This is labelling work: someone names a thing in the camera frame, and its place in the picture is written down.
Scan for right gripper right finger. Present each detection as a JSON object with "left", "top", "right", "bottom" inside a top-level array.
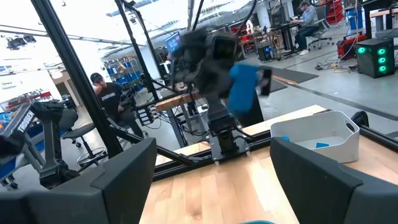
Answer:
[{"left": 269, "top": 136, "right": 398, "bottom": 224}]

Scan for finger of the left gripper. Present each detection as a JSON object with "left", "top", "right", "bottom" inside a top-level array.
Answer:
[
  {"left": 171, "top": 29, "right": 210, "bottom": 84},
  {"left": 259, "top": 68, "right": 273, "bottom": 96}
]

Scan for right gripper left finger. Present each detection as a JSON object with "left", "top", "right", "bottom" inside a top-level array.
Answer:
[{"left": 42, "top": 138, "right": 158, "bottom": 224}]

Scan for large display screen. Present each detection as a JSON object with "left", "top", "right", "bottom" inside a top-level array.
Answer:
[{"left": 164, "top": 32, "right": 182, "bottom": 54}]

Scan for black floor mat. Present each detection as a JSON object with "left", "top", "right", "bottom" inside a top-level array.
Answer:
[{"left": 267, "top": 67, "right": 320, "bottom": 93}]

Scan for wooden top workbench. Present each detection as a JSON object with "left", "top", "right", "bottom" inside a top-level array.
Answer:
[{"left": 154, "top": 90, "right": 212, "bottom": 149}]

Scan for black standing desk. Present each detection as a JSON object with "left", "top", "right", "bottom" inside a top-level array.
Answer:
[{"left": 273, "top": 23, "right": 299, "bottom": 58}]

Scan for white plastic bin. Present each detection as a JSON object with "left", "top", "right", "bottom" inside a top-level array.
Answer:
[{"left": 269, "top": 110, "right": 361, "bottom": 164}]

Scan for blue bin shelf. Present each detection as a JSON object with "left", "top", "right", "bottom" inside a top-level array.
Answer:
[{"left": 104, "top": 55, "right": 142, "bottom": 85}]

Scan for person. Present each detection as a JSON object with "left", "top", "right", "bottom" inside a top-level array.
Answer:
[
  {"left": 89, "top": 72, "right": 144, "bottom": 139},
  {"left": 290, "top": 1, "right": 321, "bottom": 56}
]

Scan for grey office chair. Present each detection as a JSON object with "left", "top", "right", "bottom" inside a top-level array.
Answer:
[{"left": 307, "top": 6, "right": 332, "bottom": 50}]

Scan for black stool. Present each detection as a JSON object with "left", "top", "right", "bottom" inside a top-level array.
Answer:
[{"left": 58, "top": 108, "right": 108, "bottom": 169}]

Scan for red tool case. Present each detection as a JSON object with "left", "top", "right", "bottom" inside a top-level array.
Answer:
[{"left": 336, "top": 32, "right": 368, "bottom": 60}]

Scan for black computer green fans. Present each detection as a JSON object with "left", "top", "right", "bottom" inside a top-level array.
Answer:
[{"left": 355, "top": 37, "right": 396, "bottom": 79}]

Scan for black studio light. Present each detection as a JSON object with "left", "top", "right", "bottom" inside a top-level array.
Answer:
[{"left": 6, "top": 34, "right": 37, "bottom": 51}]

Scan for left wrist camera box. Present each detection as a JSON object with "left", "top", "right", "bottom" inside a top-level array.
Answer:
[{"left": 211, "top": 33, "right": 238, "bottom": 63}]

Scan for black background rig frame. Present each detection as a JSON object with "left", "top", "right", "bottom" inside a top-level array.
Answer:
[{"left": 114, "top": 0, "right": 160, "bottom": 101}]

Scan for black switch box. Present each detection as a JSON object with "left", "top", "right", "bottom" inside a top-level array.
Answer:
[{"left": 135, "top": 105, "right": 156, "bottom": 127}]

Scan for black round mount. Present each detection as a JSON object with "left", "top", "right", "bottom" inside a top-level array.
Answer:
[{"left": 350, "top": 110, "right": 371, "bottom": 128}]

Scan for black aluminium rig frame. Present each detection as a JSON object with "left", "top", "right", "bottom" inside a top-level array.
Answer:
[{"left": 30, "top": 0, "right": 398, "bottom": 183}]

